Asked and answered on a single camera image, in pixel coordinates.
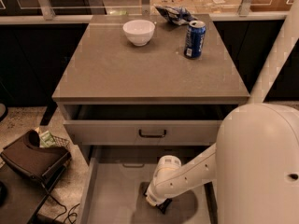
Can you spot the green snack packet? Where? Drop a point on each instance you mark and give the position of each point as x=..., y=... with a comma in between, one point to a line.
x=47, y=139

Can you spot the black tilted tray box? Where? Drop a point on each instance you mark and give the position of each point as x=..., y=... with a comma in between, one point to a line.
x=26, y=157

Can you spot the glass railing panel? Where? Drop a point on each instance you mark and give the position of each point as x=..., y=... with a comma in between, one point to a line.
x=77, y=11

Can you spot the blue soda can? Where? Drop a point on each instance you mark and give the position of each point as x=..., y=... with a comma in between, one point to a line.
x=194, y=41

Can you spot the grey drawer cabinet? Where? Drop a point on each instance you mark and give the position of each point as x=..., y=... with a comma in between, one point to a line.
x=107, y=69

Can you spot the white ceramic bowl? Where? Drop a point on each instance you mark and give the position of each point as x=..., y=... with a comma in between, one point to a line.
x=139, y=32

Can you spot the black side table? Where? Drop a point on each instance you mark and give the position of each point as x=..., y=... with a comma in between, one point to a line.
x=24, y=198

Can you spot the wire mesh basket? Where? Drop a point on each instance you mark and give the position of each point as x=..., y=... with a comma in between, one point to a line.
x=61, y=142

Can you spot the grey middle drawer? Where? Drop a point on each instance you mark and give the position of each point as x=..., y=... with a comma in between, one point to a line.
x=118, y=177

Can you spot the grey drawer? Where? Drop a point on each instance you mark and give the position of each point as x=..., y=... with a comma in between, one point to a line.
x=147, y=125
x=118, y=177

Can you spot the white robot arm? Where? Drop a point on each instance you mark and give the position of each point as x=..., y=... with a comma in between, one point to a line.
x=255, y=160

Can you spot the grey top drawer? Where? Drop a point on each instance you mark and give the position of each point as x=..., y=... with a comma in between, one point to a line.
x=147, y=125

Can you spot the blue white chip bag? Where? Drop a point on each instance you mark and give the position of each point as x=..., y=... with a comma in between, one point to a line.
x=176, y=15

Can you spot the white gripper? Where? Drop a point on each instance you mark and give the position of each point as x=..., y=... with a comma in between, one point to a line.
x=153, y=195

